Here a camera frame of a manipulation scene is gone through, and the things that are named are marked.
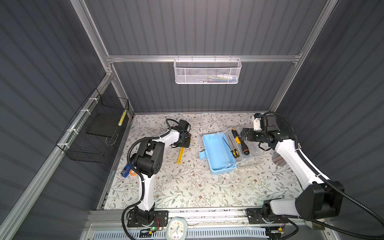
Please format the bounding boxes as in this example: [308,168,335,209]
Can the yellow marker in black basket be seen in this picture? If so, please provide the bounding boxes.
[118,110,127,127]

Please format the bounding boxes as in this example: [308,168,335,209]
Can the white wire mesh basket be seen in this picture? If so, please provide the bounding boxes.
[173,58,242,85]

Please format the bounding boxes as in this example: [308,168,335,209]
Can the clear cup of markers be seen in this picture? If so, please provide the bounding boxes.
[272,152,287,167]

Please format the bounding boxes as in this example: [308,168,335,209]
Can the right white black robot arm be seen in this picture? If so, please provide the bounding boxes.
[241,112,384,240]

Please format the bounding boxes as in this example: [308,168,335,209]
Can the black orange screwdriver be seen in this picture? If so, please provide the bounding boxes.
[239,138,250,156]

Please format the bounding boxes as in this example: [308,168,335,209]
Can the black wire wall basket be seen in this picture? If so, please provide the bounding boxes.
[57,90,130,164]

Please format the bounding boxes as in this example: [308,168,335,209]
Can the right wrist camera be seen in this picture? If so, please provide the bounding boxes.
[253,113,265,131]

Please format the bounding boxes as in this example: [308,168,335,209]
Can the yellow pipe wrench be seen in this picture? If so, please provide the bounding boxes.
[177,148,185,164]

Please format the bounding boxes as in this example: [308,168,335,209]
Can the floral table mat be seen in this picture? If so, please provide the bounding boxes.
[105,113,302,210]

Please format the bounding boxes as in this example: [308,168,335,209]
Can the light blue plastic tool box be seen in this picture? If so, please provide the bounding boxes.
[199,127,263,175]

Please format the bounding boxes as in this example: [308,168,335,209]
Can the white analog clock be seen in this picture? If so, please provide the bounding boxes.
[166,217,188,240]

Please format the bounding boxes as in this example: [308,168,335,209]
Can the blue handled pliers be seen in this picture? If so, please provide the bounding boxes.
[121,164,137,178]

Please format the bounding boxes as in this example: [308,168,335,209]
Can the thin black screwdriver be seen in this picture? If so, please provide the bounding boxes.
[223,139,239,159]

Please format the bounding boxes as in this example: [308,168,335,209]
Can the yellow black stubby screwdriver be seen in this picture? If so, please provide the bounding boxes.
[231,129,241,145]

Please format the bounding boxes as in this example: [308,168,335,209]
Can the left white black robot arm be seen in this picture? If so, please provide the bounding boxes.
[126,119,191,226]

